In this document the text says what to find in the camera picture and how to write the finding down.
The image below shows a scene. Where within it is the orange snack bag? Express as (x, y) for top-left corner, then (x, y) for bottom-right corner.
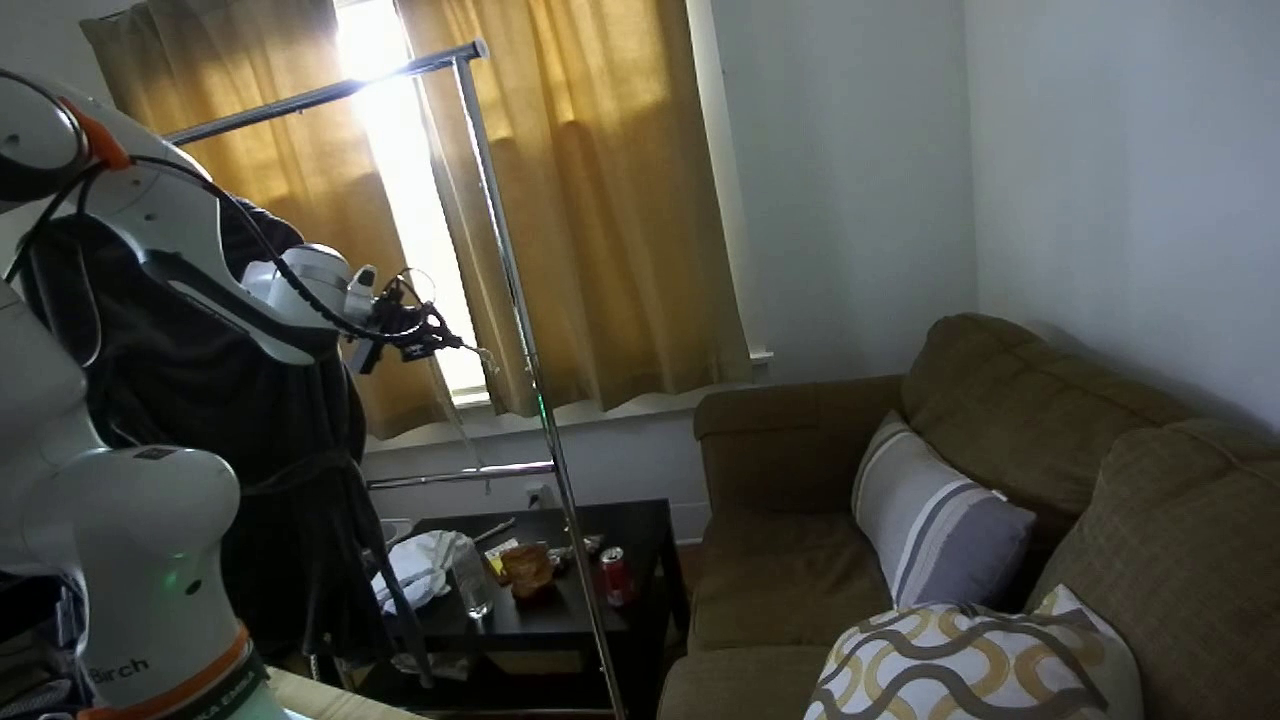
(497, 535), (560, 604)

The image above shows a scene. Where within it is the white crumpled cloth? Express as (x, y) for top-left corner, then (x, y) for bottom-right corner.
(370, 529), (480, 619)

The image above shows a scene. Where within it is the black robe garment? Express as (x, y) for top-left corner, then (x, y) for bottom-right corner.
(14, 197), (392, 672)

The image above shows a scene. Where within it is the black coffee table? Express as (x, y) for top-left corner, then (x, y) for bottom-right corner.
(358, 496), (694, 720)

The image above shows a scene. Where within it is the clear plastic water bottle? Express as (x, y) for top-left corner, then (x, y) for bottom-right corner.
(443, 535), (502, 634)

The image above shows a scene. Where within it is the grey striped pillow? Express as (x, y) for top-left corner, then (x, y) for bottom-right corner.
(849, 408), (1041, 617)

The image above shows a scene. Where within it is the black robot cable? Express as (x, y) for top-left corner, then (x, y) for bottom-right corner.
(5, 150), (404, 354)

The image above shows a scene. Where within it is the brown fabric couch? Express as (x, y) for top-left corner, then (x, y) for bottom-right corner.
(656, 312), (1280, 720)

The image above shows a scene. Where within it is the wave patterned pillow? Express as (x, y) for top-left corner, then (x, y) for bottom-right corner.
(802, 582), (1149, 720)

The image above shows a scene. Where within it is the metal clothes rack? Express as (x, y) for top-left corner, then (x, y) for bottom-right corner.
(163, 38), (632, 720)

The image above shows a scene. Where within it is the red soda can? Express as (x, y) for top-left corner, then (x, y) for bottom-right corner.
(594, 544), (635, 614)

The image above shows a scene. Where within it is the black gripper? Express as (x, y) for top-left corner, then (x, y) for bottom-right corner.
(348, 271), (474, 376)

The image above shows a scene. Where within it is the yellow curtain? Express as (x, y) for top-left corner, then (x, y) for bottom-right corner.
(75, 0), (754, 440)

